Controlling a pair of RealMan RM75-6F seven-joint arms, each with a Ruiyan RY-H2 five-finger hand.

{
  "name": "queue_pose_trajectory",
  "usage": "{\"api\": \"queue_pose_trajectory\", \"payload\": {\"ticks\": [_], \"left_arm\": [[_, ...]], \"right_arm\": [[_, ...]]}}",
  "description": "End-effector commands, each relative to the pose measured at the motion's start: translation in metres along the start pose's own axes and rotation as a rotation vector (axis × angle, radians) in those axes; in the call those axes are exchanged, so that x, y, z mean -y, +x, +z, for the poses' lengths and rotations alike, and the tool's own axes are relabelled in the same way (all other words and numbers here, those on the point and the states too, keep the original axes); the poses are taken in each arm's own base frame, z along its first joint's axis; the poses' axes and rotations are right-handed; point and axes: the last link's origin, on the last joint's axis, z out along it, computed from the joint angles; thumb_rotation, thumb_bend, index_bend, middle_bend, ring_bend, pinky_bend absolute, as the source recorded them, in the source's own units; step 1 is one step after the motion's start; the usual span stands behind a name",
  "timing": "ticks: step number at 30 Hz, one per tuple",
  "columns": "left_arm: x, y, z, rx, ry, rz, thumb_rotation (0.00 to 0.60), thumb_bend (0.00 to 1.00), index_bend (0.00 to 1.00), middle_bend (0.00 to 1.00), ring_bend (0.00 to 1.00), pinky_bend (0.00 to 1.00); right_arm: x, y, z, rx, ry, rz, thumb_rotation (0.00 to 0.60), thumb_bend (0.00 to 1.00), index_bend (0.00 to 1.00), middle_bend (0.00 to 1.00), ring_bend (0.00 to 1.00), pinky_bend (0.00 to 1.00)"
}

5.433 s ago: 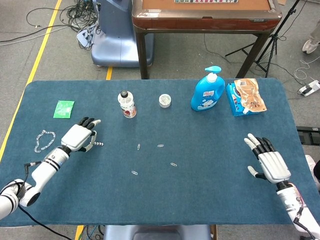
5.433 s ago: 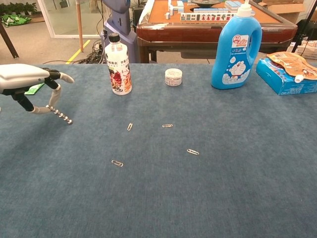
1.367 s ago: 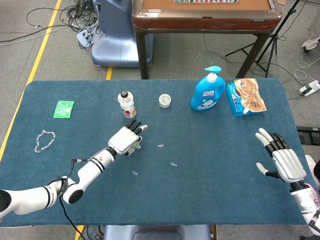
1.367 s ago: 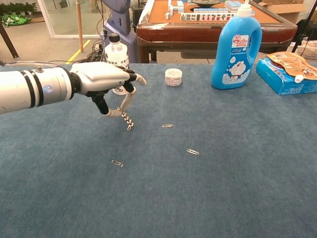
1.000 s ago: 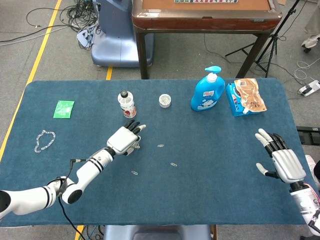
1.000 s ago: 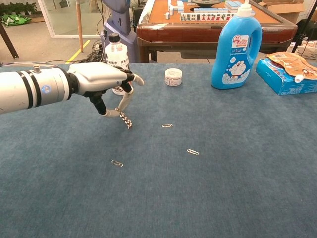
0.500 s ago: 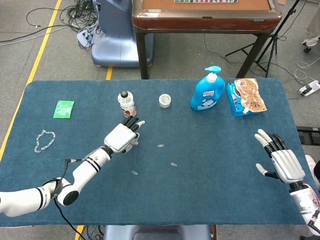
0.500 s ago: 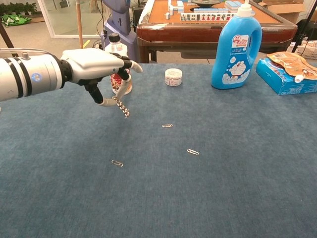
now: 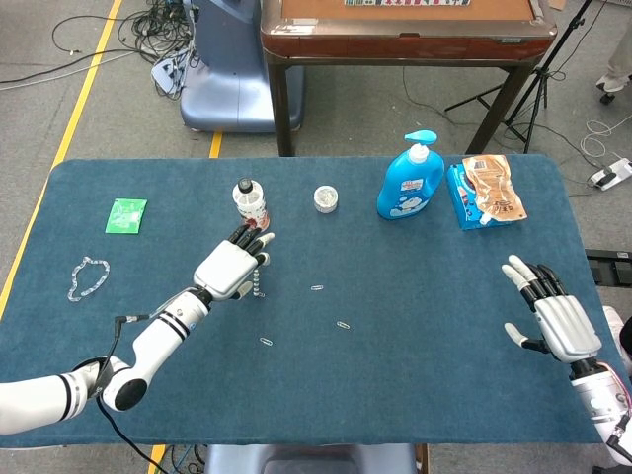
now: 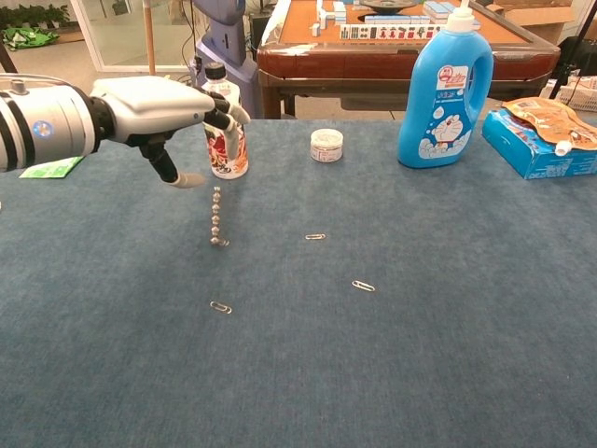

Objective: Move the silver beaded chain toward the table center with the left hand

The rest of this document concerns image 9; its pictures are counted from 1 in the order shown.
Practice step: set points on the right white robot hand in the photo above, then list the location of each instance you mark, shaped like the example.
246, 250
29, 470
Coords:
568, 323

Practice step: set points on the small round white jar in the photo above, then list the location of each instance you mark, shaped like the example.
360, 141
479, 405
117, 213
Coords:
326, 198

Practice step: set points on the string of magnetic balls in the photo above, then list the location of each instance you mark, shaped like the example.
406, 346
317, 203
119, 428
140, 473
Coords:
256, 284

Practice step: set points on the orange refill pouch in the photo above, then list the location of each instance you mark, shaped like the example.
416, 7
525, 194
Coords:
496, 190

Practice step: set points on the blue grey robot torso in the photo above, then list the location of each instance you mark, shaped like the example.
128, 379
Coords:
306, 461

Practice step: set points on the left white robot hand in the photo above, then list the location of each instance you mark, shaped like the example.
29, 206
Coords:
227, 269

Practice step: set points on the blue detergent pump bottle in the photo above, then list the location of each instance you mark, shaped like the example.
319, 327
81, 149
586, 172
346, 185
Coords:
407, 187

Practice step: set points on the black foot pedals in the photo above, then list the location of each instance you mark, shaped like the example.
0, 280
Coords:
609, 269

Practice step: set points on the person leg beige trousers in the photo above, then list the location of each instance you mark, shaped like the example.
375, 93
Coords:
619, 54

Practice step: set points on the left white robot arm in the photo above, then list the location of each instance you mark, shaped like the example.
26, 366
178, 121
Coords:
158, 336

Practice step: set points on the brown mahjong table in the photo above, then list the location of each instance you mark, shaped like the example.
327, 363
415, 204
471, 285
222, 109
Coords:
395, 47

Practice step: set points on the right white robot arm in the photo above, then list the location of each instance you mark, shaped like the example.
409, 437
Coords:
602, 390

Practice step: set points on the black tripod stand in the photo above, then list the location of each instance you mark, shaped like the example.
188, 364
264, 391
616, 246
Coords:
562, 42

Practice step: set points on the white floor power strip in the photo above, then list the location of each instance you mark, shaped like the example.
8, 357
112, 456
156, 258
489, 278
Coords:
165, 71

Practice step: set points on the blue carton box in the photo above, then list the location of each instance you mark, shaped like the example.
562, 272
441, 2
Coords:
459, 202

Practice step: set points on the white pink shoe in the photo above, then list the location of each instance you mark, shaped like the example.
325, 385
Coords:
617, 326

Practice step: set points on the green sachet packet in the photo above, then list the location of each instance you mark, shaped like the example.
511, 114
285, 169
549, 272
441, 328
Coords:
126, 215

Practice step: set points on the white printed drink bottle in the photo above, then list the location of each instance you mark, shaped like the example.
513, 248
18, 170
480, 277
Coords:
249, 202

